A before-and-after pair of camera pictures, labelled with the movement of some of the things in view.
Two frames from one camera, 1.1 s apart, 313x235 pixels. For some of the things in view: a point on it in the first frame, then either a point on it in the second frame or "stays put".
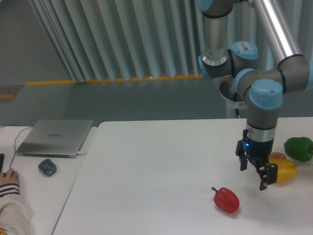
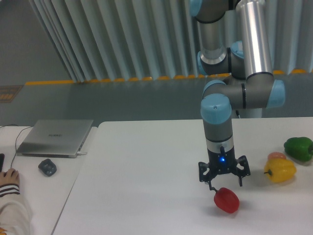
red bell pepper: [226, 199] stays put
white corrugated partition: [100, 40] stays put
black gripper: [260, 151] -> [222, 163]
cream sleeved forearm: [15, 216] stays put
